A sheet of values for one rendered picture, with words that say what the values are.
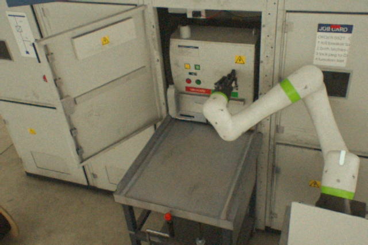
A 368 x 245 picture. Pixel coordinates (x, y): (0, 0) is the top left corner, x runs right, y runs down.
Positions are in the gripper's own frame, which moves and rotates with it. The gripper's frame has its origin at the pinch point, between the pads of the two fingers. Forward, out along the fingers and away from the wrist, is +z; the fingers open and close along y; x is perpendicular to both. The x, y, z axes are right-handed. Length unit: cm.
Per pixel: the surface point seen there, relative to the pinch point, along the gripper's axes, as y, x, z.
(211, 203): 4, -38, -58
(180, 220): -33, -105, -20
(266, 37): 16.9, 21.4, 2.4
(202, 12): -17.2, 31.0, 6.0
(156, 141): -41, -38, -21
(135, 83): -56, -7, -9
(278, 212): 29, -100, 0
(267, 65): 18.2, 5.7, 2.4
